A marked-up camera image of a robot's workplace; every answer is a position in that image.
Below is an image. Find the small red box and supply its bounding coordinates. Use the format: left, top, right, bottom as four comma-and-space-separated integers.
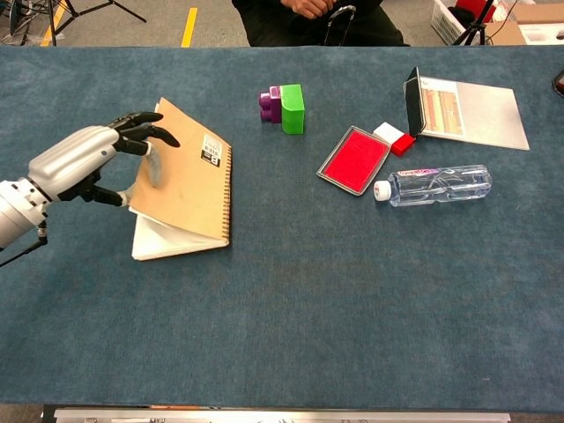
390, 133, 417, 158

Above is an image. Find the large cardboard box white side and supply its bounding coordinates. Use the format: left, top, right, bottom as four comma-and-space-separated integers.
513, 3, 564, 45

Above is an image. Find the blue-grey table cloth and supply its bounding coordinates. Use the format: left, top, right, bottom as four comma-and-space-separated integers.
0, 45, 564, 415

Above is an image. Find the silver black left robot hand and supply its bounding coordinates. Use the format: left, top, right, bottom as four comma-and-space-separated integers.
26, 111, 182, 208

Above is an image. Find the clear plastic water bottle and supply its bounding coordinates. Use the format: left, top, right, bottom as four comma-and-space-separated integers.
373, 164, 494, 208

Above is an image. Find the silver curved handle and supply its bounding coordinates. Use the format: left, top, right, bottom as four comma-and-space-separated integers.
324, 4, 357, 47

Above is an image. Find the tan spiral notebook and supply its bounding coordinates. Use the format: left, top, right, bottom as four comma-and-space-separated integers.
128, 97, 234, 262

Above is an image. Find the aluminium rail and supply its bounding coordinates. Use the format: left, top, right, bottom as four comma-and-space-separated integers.
52, 408, 512, 423

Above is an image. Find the small white box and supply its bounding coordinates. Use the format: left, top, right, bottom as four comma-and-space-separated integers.
372, 122, 405, 145

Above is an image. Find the green toy building block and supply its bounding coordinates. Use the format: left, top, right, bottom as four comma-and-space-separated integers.
279, 83, 306, 136

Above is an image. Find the small brown cardboard box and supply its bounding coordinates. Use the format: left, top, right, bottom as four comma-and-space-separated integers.
483, 19, 528, 47

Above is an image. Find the white plastic basket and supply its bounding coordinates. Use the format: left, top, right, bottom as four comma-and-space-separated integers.
430, 0, 486, 47

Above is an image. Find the purple toy building block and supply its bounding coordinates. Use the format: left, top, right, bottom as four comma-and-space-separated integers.
257, 85, 283, 124

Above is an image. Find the black tripod stand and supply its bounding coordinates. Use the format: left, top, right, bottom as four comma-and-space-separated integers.
41, 0, 148, 47

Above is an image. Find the seated person in black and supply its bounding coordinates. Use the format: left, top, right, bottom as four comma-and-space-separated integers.
230, 0, 406, 48

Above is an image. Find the red ink pad tray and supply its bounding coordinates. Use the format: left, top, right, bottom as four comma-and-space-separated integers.
315, 124, 392, 197

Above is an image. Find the black camera tripod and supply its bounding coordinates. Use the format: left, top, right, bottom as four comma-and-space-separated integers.
452, 0, 497, 47

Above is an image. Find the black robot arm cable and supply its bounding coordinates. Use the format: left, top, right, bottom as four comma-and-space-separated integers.
0, 222, 48, 269

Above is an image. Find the red box in basket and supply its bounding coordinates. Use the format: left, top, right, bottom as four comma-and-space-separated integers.
455, 0, 501, 24

